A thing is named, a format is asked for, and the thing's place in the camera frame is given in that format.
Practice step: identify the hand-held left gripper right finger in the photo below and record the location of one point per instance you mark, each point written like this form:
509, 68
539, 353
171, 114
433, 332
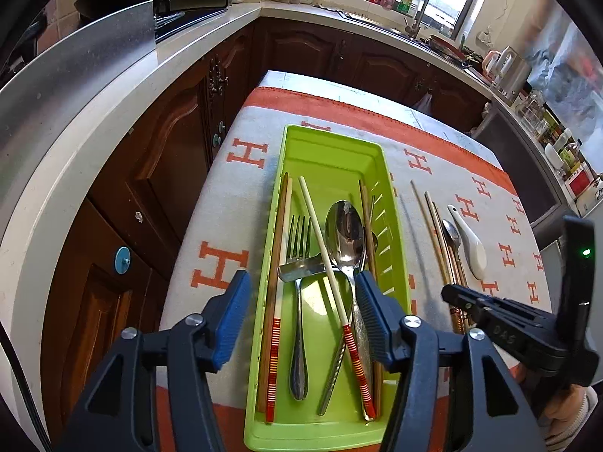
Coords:
377, 320

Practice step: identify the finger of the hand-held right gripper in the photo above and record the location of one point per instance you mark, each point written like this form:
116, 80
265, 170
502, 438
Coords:
466, 299

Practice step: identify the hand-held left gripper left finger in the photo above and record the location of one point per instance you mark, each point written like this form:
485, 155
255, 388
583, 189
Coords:
231, 320

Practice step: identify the brown chopsticks pair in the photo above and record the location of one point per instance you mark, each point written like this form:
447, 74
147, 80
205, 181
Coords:
266, 334

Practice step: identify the white ceramic spoon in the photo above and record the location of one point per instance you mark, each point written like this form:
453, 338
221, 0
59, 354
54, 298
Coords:
473, 254

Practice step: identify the plain brown chopstick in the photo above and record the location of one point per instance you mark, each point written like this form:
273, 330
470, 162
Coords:
447, 249
440, 245
378, 386
365, 207

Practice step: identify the small metal spoon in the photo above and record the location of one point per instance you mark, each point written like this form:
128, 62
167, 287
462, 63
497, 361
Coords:
452, 235

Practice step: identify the cream red-striped chopstick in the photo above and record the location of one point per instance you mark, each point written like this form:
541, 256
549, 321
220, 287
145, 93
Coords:
329, 273

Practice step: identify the brown red-striped chopstick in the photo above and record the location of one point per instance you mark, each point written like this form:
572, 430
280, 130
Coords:
272, 376

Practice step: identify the large metal spoon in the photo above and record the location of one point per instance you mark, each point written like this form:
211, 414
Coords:
344, 235

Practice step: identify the thin pale chopstick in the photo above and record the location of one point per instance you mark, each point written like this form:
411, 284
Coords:
424, 216

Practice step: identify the green plastic utensil tray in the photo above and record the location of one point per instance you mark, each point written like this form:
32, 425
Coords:
329, 169

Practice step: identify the person's right hand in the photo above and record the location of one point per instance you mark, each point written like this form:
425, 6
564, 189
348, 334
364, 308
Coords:
560, 405

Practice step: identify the orange white printed blanket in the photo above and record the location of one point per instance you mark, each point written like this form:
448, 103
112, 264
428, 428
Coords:
226, 226

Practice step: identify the round blue cabinet lock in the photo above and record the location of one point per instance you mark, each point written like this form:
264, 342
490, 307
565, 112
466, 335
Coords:
122, 260

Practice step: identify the grey metal appliance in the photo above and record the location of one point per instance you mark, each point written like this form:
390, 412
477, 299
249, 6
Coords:
513, 160

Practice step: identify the white red-label tub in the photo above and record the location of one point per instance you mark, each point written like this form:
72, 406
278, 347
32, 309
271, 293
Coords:
580, 182

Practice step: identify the clear glass jar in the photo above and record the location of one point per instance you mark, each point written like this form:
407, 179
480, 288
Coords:
531, 110

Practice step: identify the hanging plastic bag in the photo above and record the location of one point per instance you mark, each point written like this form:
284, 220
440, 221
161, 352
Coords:
424, 103

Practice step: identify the steel electric kettle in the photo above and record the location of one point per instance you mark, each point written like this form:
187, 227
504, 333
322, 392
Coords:
511, 73

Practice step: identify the white patterned table cover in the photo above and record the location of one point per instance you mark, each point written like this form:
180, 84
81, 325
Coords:
339, 89

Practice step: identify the red pan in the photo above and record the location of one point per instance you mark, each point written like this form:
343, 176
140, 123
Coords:
447, 46

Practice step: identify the brown wooden kitchen cabinets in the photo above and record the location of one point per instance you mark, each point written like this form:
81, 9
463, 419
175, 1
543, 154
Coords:
301, 52

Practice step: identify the white kitchen countertop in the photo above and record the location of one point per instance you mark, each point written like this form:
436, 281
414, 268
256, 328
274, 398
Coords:
198, 37

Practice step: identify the steel kitchen sink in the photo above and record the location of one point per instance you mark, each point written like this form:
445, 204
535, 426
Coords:
372, 21

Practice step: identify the gas stove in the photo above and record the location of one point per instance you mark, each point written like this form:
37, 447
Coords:
188, 21

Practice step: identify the steel kitchen faucet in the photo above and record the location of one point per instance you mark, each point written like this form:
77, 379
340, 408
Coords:
420, 0

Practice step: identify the wall poster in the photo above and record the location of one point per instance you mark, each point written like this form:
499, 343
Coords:
570, 80

